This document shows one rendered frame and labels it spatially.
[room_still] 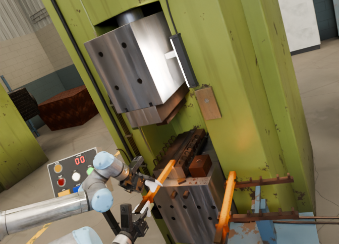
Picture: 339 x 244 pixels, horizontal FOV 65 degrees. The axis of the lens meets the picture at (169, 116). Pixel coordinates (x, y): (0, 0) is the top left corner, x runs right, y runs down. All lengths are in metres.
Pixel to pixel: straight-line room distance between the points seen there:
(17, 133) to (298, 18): 6.07
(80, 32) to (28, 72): 8.96
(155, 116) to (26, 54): 9.54
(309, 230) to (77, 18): 1.55
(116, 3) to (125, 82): 0.39
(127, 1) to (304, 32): 5.33
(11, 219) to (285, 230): 1.13
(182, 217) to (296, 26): 5.34
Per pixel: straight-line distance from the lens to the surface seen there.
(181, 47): 1.28
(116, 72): 1.37
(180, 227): 1.73
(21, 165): 6.06
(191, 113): 1.85
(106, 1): 1.47
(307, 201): 2.24
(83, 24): 1.59
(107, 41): 1.34
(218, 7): 1.24
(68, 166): 1.77
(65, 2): 1.64
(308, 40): 6.47
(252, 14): 1.67
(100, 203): 1.00
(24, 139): 6.08
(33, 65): 10.71
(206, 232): 1.68
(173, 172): 1.52
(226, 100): 1.35
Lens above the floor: 1.72
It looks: 19 degrees down
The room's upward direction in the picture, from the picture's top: 23 degrees counter-clockwise
